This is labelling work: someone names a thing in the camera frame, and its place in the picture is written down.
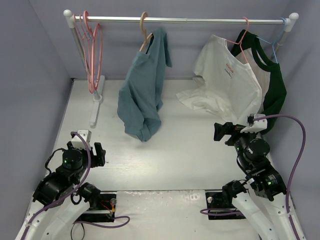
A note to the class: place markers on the green and white shirt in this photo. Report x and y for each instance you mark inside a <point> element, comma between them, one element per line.
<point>267,72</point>

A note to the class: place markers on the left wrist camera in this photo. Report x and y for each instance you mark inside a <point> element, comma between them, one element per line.
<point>81,139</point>

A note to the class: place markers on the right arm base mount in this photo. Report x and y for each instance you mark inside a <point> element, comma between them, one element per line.
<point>216,202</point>

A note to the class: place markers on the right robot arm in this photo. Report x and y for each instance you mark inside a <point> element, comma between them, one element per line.
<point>281,223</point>

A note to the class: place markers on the teal blue t shirt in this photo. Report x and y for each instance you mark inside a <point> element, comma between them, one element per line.
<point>140,97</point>

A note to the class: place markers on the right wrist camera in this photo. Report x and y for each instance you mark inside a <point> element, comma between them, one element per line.
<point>256,124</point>

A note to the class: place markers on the tan wooden hanger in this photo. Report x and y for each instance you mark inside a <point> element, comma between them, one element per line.
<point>146,37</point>

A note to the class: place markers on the white clothes rack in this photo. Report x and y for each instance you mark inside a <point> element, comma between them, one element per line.
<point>288,24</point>

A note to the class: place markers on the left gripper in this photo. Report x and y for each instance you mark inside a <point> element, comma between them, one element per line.
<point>94,157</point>

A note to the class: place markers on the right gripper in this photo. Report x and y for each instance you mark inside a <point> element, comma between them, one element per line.
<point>230,133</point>

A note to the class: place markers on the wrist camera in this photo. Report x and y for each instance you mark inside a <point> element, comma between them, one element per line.
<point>256,124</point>
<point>81,139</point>

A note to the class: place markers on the white t shirt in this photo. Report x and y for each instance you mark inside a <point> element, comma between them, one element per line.
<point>227,87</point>

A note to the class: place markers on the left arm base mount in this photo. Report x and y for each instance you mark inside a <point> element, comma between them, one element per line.
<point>103,212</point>

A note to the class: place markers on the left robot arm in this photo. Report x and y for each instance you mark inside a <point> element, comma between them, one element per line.
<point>63,195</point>

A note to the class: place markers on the blue hanger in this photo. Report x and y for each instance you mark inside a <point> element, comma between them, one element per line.
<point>273,46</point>

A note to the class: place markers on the pink hanger bundle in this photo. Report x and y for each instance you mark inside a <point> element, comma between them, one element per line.
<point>90,40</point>

